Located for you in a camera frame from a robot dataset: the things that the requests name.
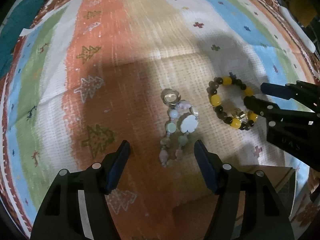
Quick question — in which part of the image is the yellow and dark bead bracelet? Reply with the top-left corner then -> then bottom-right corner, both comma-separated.
206,75 -> 259,131

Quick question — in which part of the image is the brown cardboard jewelry box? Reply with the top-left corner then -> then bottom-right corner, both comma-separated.
237,165 -> 297,217

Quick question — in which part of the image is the striped colourful bed cover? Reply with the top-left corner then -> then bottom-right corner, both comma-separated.
1,0 -> 319,239

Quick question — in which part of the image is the teal towel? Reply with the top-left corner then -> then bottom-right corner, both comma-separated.
1,0 -> 46,77

